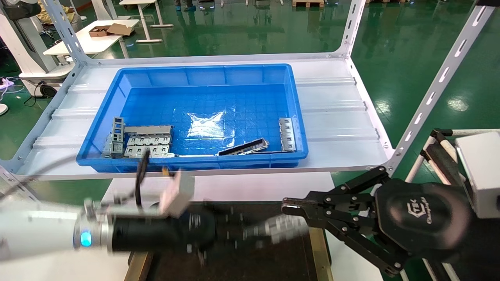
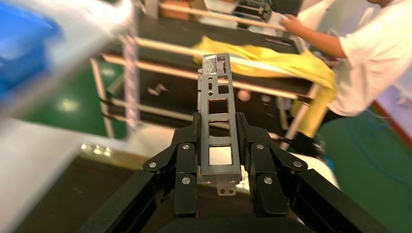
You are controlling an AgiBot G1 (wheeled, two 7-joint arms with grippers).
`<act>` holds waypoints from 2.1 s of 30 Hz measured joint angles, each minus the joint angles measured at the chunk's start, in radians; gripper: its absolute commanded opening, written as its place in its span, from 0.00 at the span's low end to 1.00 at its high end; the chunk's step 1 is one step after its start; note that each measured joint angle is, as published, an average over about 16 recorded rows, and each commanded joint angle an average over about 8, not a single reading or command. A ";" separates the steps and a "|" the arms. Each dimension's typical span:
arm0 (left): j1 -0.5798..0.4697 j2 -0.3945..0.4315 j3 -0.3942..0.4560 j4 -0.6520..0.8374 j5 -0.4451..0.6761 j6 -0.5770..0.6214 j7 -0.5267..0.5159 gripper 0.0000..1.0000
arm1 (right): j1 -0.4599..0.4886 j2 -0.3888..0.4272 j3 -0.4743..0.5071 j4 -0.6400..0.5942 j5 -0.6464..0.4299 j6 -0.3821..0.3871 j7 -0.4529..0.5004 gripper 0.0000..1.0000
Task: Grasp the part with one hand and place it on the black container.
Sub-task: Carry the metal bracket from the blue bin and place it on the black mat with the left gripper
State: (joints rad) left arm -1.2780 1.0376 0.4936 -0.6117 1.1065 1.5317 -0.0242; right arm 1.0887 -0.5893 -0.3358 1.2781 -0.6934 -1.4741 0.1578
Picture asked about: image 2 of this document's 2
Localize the bystander bare forearm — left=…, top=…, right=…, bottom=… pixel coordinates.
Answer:
left=299, top=25, right=346, bottom=59

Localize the yellow cloth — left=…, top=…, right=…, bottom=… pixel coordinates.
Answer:
left=193, top=36, right=338, bottom=139

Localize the small brown box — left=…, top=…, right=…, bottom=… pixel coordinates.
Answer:
left=159, top=0, right=202, bottom=20

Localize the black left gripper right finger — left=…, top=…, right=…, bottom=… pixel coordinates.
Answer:
left=236, top=112, right=309, bottom=216

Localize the metal wire rack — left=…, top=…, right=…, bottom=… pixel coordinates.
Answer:
left=232, top=0, right=274, bottom=22

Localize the grey metal bracket part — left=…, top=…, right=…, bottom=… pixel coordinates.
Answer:
left=197, top=53, right=242, bottom=197

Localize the person in white shirt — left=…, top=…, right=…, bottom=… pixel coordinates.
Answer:
left=297, top=0, right=412, bottom=118

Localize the white metal shelf rack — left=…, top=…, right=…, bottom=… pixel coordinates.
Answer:
left=0, top=0, right=142, bottom=142

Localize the blue plastic bin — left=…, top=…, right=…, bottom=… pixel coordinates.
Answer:
left=0, top=0, right=63, bottom=97

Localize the black cart with cream rails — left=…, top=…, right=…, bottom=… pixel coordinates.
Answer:
left=90, top=0, right=323, bottom=152

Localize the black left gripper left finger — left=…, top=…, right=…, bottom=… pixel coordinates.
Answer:
left=143, top=112, right=202, bottom=216

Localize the bystander bare hand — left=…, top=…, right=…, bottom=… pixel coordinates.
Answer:
left=279, top=14, right=307, bottom=36

